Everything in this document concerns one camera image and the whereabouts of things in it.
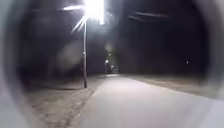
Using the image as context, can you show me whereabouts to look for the dark grass verge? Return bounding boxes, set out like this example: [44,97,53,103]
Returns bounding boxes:
[24,75,108,128]
[126,73,221,100]

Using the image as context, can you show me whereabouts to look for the street lamp pole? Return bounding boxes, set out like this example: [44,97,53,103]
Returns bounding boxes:
[63,0,107,89]

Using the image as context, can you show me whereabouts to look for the grey asphalt path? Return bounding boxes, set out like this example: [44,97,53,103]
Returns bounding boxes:
[68,73,224,128]

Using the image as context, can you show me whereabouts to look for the dark row of trees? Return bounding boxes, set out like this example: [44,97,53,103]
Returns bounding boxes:
[19,0,209,84]

